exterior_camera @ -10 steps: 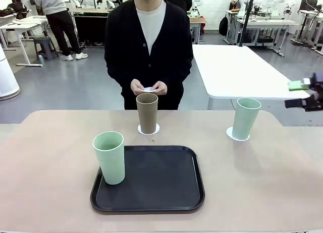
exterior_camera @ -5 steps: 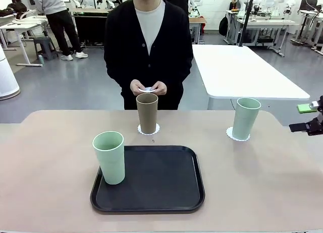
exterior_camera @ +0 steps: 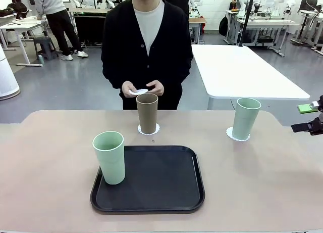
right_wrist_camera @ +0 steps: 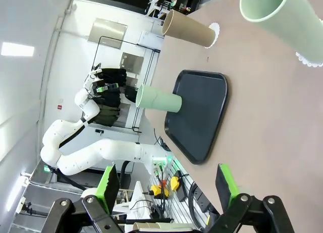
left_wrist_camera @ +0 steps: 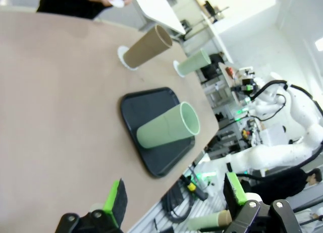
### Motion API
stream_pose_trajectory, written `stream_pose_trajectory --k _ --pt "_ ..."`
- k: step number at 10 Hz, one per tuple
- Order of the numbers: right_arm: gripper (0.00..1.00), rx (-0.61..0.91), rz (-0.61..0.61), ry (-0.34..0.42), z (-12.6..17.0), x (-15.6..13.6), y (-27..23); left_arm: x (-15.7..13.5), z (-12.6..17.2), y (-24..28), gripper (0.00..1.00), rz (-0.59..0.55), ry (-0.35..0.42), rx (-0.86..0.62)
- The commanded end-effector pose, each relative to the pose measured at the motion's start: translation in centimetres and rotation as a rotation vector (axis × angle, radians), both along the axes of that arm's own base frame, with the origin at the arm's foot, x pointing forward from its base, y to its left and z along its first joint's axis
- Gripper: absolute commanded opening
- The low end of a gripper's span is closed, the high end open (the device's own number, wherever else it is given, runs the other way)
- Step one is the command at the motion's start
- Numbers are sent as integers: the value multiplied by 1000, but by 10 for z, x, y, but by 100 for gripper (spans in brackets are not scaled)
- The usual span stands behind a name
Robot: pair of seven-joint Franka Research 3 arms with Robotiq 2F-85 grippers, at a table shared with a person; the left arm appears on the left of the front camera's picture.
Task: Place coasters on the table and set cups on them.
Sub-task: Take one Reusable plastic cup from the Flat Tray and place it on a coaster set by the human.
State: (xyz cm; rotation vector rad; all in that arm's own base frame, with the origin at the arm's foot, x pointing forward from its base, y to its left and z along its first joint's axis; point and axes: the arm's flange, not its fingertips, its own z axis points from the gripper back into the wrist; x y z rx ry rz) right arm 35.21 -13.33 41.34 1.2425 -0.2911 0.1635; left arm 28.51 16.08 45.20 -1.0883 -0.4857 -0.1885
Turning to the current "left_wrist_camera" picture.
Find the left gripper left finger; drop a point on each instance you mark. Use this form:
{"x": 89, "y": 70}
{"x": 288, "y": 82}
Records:
{"x": 113, "y": 202}

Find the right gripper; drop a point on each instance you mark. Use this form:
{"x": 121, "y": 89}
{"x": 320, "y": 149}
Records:
{"x": 248, "y": 86}

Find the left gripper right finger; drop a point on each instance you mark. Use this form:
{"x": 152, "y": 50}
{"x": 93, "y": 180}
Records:
{"x": 234, "y": 192}

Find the light green tall cup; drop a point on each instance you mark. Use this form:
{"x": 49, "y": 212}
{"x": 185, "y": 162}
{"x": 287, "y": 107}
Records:
{"x": 161, "y": 132}
{"x": 193, "y": 62}

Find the white scalloped paper coaster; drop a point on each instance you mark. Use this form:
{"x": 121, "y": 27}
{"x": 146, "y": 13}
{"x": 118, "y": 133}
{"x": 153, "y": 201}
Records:
{"x": 121, "y": 52}
{"x": 175, "y": 66}

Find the brown tall cup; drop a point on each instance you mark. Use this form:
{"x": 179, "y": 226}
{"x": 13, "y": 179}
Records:
{"x": 146, "y": 48}

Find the white coaster stack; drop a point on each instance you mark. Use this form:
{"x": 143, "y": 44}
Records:
{"x": 117, "y": 1}

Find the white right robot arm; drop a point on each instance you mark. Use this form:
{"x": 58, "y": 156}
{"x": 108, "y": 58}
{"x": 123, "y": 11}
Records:
{"x": 265, "y": 154}

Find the brown wooden board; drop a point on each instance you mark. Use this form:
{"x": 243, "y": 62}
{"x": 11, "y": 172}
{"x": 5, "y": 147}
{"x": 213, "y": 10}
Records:
{"x": 227, "y": 91}

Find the small red object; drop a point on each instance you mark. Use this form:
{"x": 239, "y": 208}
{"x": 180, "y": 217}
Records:
{"x": 229, "y": 70}

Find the brown spare cup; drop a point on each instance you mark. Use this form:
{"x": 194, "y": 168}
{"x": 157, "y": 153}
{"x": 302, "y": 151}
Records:
{"x": 225, "y": 217}

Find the black padded chair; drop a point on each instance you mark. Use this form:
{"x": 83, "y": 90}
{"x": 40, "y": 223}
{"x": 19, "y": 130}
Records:
{"x": 217, "y": 59}

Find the light green spare cup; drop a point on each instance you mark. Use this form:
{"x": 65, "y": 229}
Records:
{"x": 204, "y": 221}

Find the seated person in black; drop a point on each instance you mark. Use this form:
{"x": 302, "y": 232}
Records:
{"x": 287, "y": 182}

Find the grey metal rack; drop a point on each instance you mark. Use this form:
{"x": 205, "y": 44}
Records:
{"x": 222, "y": 139}

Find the long white desk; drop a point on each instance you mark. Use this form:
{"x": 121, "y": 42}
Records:
{"x": 217, "y": 33}

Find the ceiling light panel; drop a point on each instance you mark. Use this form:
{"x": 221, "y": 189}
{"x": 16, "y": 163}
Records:
{"x": 319, "y": 44}

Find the black office chair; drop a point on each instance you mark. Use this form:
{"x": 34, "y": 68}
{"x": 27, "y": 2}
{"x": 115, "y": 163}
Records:
{"x": 208, "y": 6}

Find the black plastic tray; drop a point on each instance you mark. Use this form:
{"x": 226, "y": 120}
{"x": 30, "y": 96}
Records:
{"x": 141, "y": 101}

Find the white table top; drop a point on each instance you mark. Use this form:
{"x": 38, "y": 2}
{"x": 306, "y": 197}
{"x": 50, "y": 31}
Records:
{"x": 164, "y": 13}

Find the person's black sweater torso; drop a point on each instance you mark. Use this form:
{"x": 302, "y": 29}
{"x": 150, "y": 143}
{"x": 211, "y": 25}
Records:
{"x": 68, "y": 3}

